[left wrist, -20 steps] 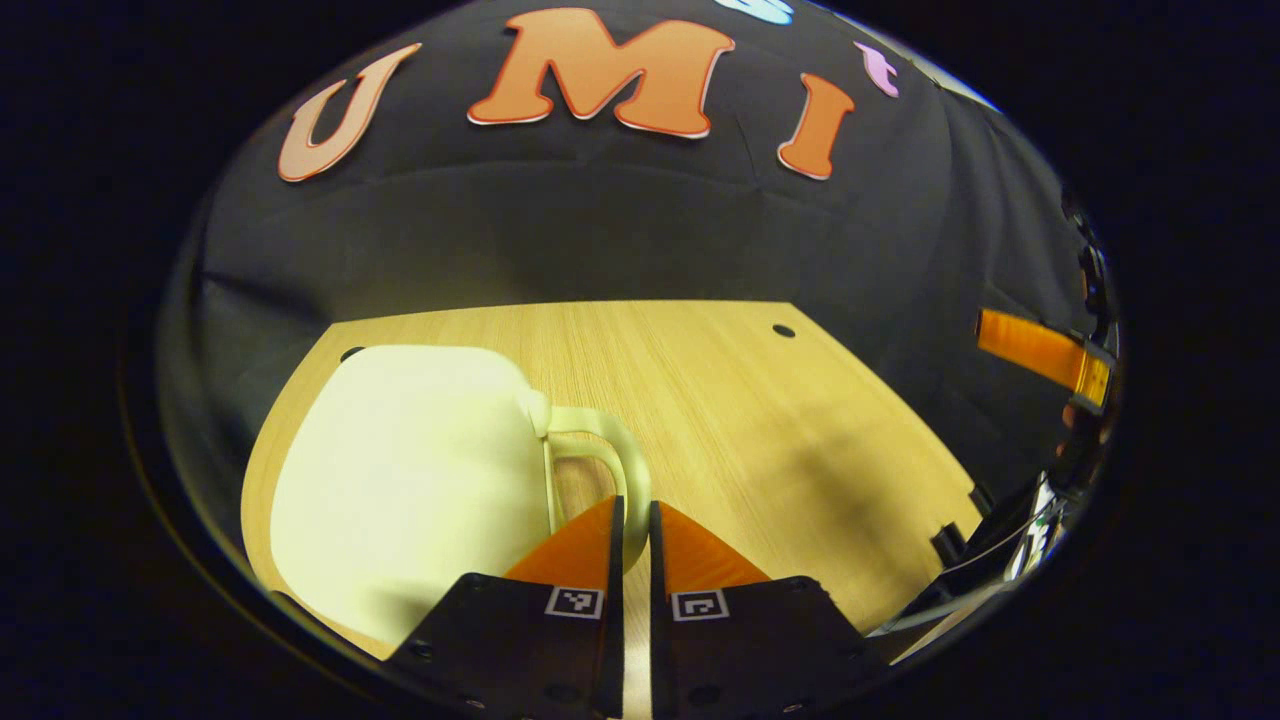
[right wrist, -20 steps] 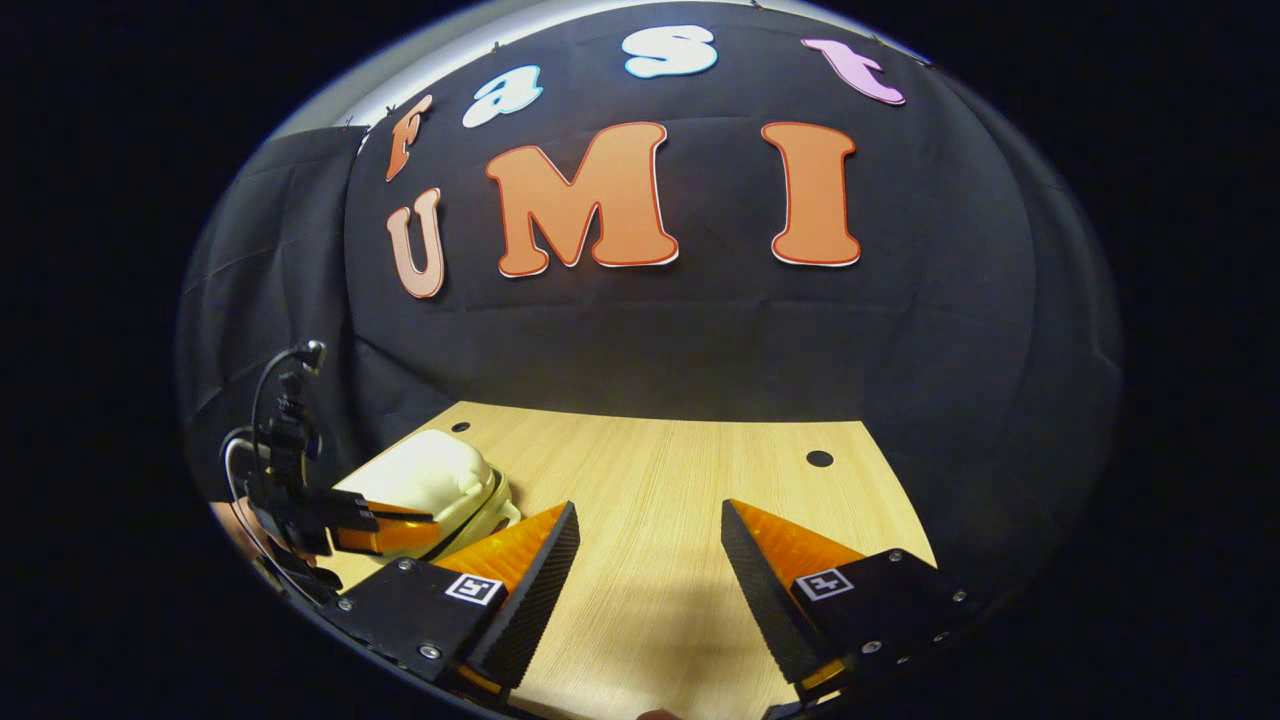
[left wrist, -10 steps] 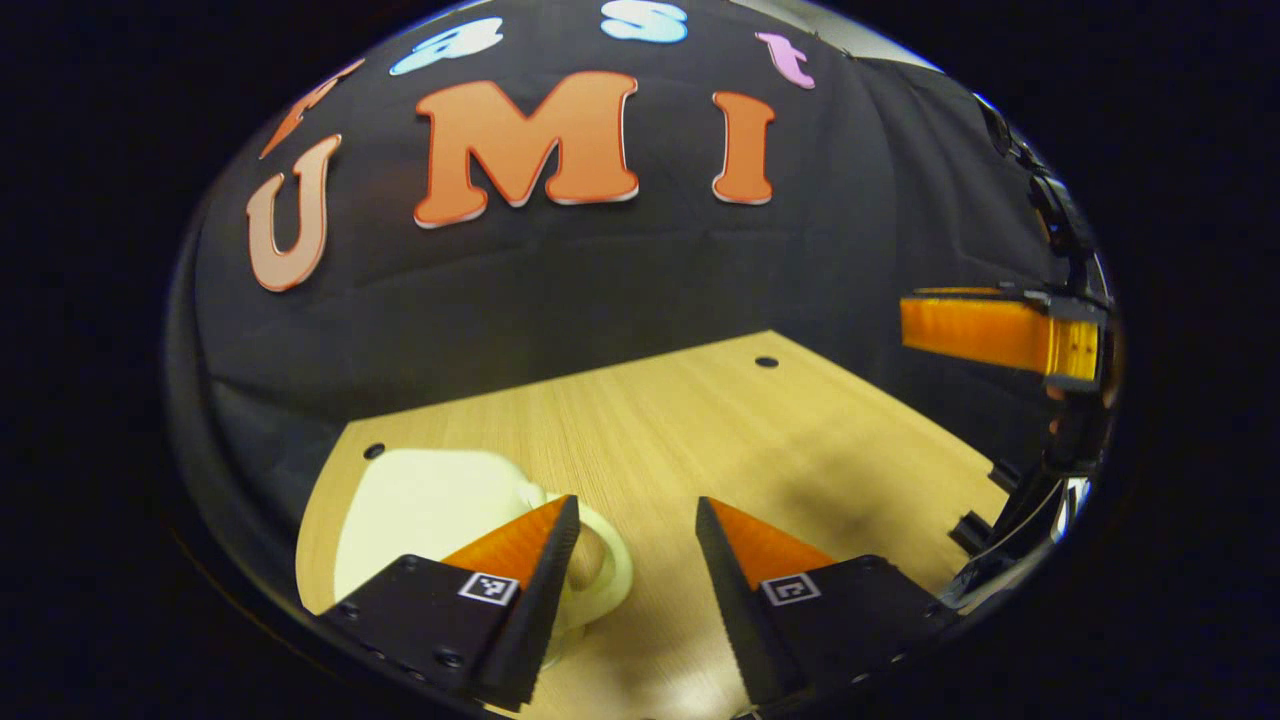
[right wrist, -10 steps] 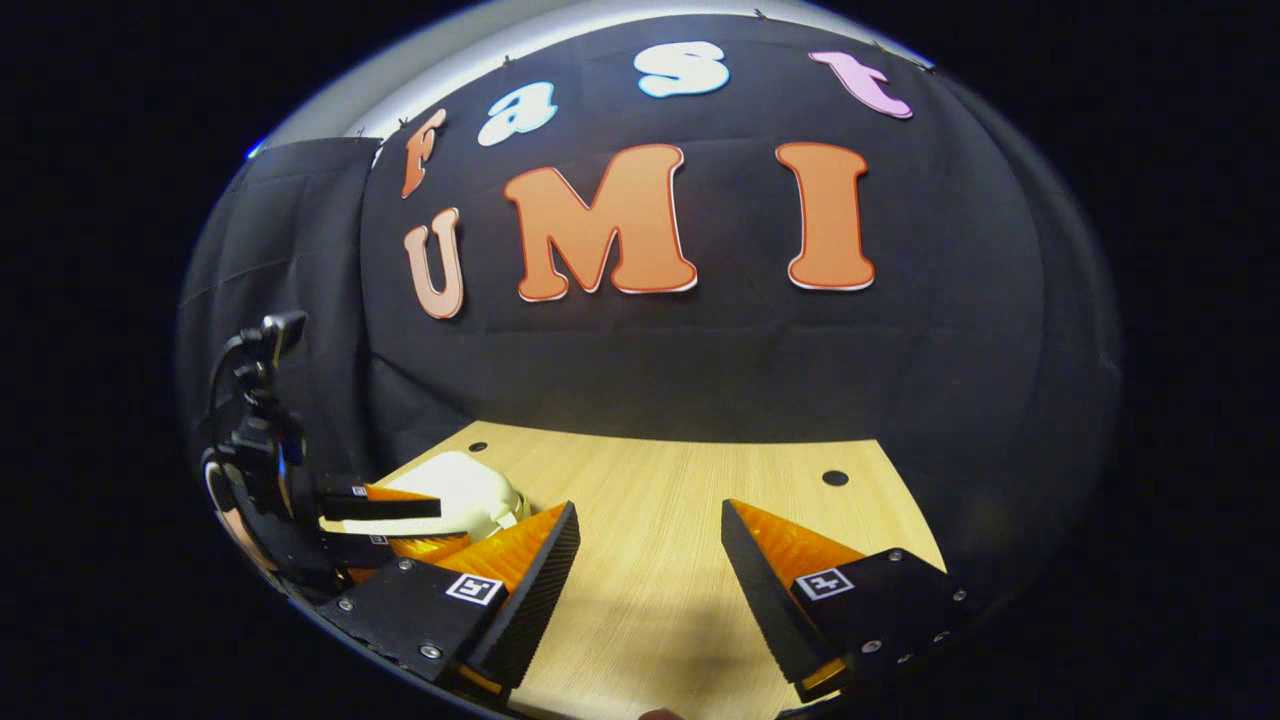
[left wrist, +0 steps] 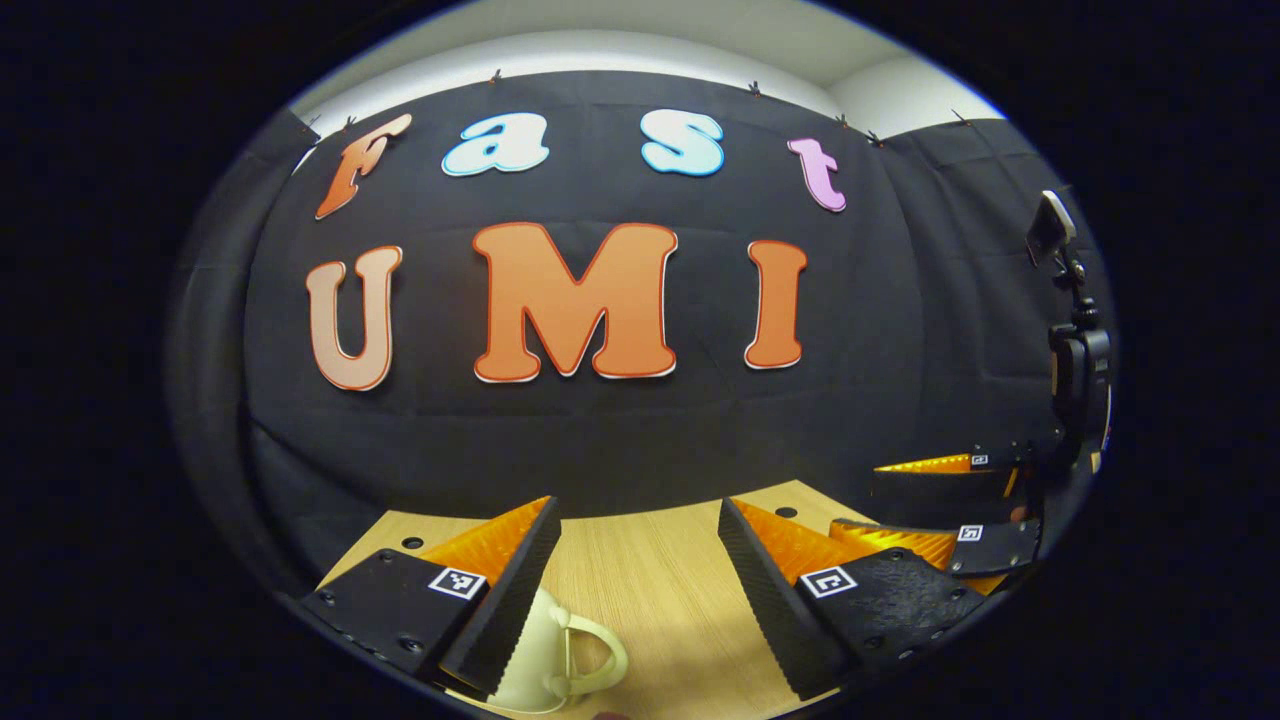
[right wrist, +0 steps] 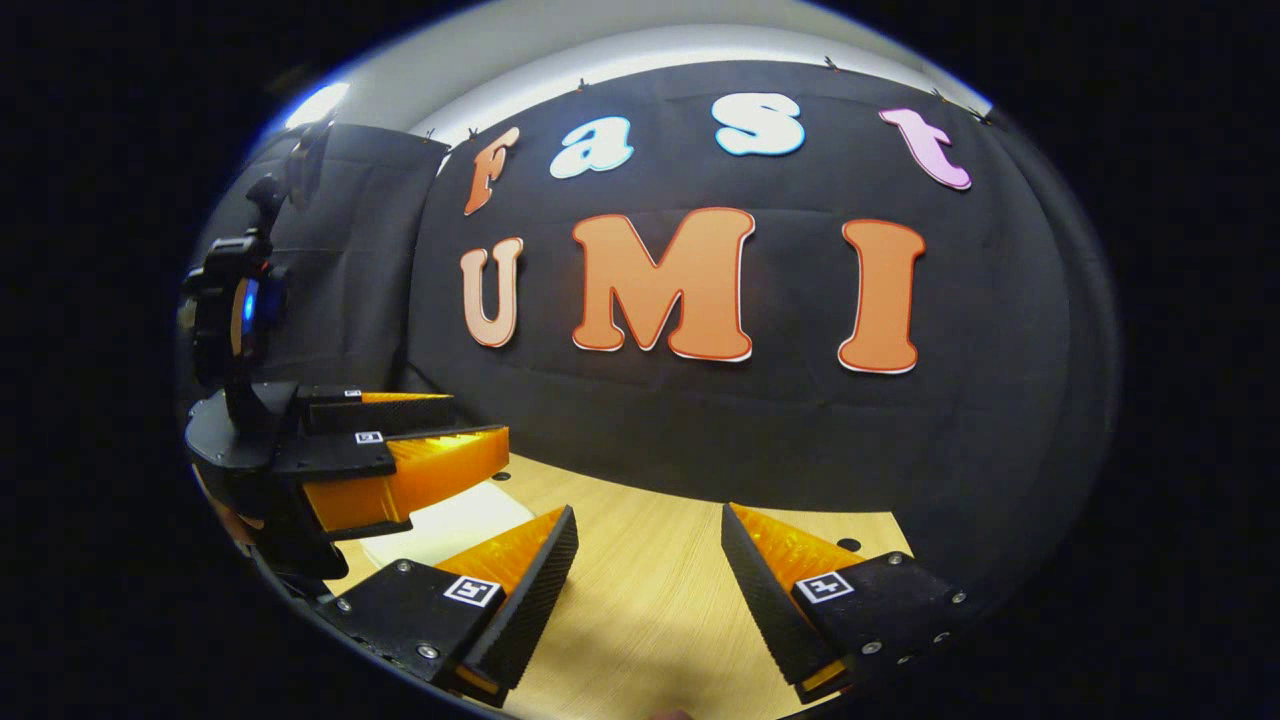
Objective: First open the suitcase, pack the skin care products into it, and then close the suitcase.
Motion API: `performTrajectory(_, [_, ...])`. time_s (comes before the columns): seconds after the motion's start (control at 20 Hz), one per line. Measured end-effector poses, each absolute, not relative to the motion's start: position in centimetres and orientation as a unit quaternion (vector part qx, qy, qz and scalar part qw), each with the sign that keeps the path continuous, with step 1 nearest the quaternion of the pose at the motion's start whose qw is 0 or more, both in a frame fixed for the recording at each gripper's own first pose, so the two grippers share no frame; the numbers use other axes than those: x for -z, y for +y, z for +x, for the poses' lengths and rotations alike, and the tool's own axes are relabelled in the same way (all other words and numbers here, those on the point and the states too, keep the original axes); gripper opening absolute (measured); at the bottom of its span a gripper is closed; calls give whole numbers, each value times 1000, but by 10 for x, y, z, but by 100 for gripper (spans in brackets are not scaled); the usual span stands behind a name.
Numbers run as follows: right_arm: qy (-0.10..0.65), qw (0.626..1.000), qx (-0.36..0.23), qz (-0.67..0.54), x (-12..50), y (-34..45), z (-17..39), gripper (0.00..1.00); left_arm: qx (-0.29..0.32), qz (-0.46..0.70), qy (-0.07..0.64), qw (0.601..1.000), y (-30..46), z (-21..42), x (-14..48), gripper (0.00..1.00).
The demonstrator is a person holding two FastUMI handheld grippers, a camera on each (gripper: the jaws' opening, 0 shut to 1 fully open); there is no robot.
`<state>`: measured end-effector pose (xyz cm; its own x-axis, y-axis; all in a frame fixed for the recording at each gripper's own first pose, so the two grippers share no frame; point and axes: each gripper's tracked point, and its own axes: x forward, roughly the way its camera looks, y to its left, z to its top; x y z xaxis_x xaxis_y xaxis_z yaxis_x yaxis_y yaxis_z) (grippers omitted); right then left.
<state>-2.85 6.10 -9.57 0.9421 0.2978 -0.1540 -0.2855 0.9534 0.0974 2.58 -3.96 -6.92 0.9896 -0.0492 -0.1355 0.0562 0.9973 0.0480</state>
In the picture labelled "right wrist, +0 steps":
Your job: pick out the black backdrop cloth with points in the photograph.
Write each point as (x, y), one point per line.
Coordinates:
(780, 420)

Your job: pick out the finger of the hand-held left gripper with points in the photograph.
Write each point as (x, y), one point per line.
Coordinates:
(440, 465)
(390, 412)

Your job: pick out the cream suitcase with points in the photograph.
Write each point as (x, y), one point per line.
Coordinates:
(450, 522)

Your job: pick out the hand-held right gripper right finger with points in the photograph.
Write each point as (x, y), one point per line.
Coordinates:
(765, 605)

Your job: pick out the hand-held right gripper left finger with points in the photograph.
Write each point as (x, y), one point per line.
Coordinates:
(525, 610)

